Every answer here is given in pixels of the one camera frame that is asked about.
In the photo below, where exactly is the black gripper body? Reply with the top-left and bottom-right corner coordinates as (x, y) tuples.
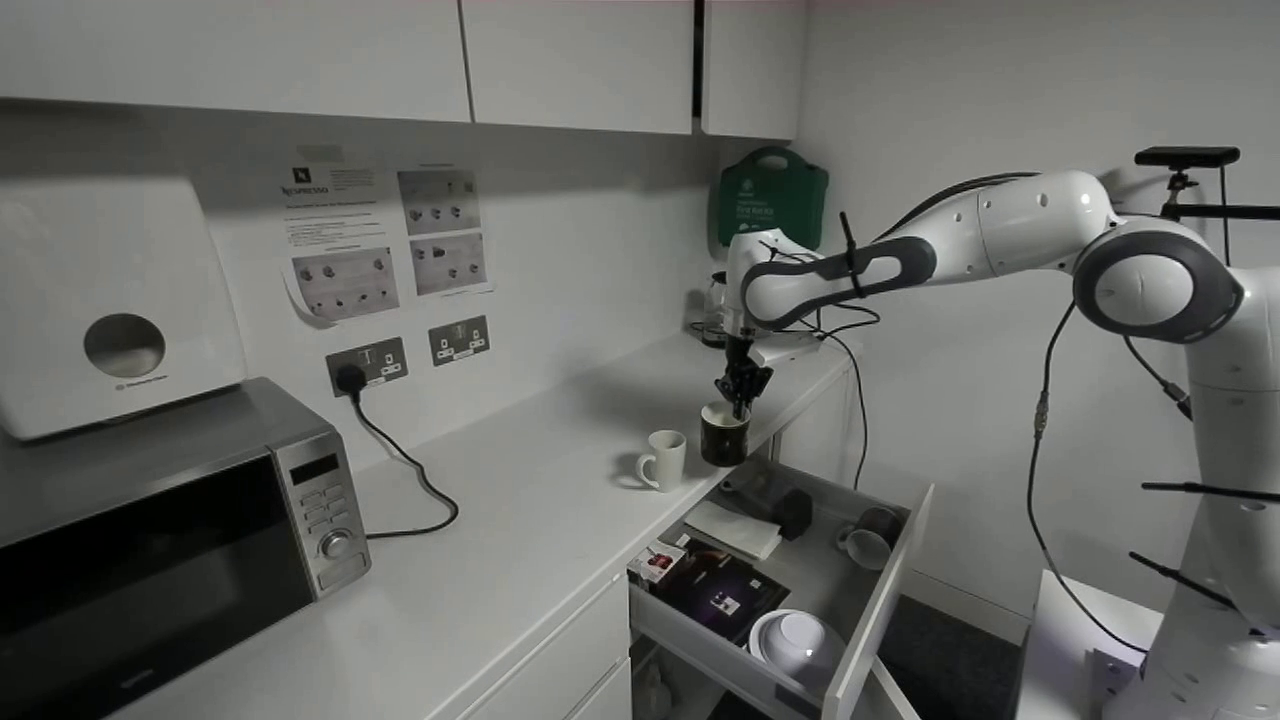
(716, 331), (779, 397)

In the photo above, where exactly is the black mug white interior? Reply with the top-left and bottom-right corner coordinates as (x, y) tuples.
(694, 397), (751, 471)

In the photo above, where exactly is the white ceramic mug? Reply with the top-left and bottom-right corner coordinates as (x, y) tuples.
(632, 430), (693, 496)

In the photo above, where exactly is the white robot base table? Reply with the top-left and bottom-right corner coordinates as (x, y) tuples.
(1011, 569), (1168, 720)

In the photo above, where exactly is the grey kitchen drawer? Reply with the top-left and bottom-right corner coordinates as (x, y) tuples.
(623, 455), (941, 720)

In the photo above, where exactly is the white base cabinet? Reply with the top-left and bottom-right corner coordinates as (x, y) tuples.
(435, 571), (639, 720)

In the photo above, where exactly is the white paper napkin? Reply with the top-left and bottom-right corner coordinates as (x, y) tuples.
(684, 496), (793, 563)

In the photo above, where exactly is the green first aid box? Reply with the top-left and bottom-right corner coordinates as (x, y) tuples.
(702, 144), (833, 259)

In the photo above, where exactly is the small white printed box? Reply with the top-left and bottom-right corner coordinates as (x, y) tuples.
(627, 537), (693, 591)

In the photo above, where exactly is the black box with purple print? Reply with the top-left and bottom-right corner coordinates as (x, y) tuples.
(652, 528), (793, 651)

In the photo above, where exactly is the white ceramic bowl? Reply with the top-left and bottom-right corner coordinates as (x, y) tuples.
(749, 610), (833, 679)

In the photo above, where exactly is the small printed picture sheet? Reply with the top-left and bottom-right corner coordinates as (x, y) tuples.
(391, 166), (485, 240)
(409, 231), (491, 301)

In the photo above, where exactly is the large white instruction sheet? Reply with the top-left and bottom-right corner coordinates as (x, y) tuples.
(277, 162), (405, 331)

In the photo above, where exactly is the silver microwave oven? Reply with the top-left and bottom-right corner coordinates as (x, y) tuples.
(0, 375), (374, 720)

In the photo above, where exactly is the white paper towel dispenser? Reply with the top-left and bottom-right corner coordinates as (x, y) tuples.
(0, 175), (247, 447)

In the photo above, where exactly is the black kettle power cable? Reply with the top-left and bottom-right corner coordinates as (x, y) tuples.
(813, 326), (874, 496)

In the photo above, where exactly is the empty double wall socket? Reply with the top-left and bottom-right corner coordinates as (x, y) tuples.
(423, 314), (491, 374)

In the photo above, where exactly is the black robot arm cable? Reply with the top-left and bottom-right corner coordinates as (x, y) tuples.
(796, 206), (1195, 659)

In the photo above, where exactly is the white wall cabinet door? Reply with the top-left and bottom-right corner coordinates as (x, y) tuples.
(456, 0), (694, 140)
(0, 0), (470, 128)
(694, 0), (809, 144)

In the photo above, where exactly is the black microwave power cable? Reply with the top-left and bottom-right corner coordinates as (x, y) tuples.
(333, 366), (465, 545)

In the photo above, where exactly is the wall socket with plug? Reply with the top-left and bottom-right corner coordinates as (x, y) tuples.
(324, 337), (410, 399)

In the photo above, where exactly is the black bar camera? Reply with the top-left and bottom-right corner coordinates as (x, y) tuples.
(1130, 144), (1245, 174)

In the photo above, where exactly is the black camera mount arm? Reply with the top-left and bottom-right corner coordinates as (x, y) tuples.
(1156, 168), (1280, 227)

